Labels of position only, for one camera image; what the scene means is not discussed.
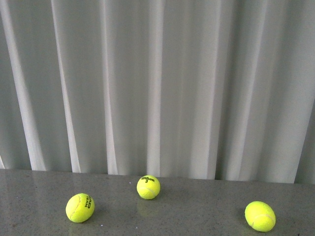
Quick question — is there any yellow Wilson 3 tennis ball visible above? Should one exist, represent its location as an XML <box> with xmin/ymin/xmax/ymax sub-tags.
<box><xmin>136</xmin><ymin>175</ymin><xmax>160</xmax><ymax>200</ymax></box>

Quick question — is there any yellow Head Team tennis ball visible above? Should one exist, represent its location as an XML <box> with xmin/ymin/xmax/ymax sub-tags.
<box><xmin>65</xmin><ymin>193</ymin><xmax>95</xmax><ymax>223</ymax></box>

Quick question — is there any plain yellow tennis ball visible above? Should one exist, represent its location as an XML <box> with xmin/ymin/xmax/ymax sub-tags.
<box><xmin>245</xmin><ymin>201</ymin><xmax>276</xmax><ymax>232</ymax></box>

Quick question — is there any white pleated curtain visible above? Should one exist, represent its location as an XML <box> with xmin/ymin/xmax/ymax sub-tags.
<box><xmin>0</xmin><ymin>0</ymin><xmax>315</xmax><ymax>183</ymax></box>

